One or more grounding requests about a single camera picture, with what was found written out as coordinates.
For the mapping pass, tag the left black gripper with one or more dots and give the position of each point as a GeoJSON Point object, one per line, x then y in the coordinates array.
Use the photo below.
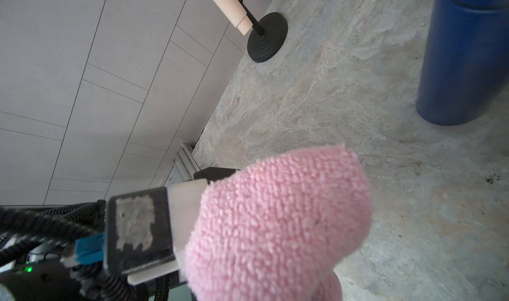
{"type": "Point", "coordinates": [82, 279]}

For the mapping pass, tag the pink cloth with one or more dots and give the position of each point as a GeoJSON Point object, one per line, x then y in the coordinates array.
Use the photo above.
{"type": "Point", "coordinates": [276, 229]}

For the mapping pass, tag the blue thermos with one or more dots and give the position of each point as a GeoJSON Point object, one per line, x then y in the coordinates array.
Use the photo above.
{"type": "Point", "coordinates": [466, 60]}

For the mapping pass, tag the beige microphone on black stand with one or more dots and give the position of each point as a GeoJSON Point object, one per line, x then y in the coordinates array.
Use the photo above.
{"type": "Point", "coordinates": [267, 35]}

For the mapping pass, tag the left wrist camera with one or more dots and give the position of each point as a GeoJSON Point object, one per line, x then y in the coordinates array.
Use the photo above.
{"type": "Point", "coordinates": [145, 235]}

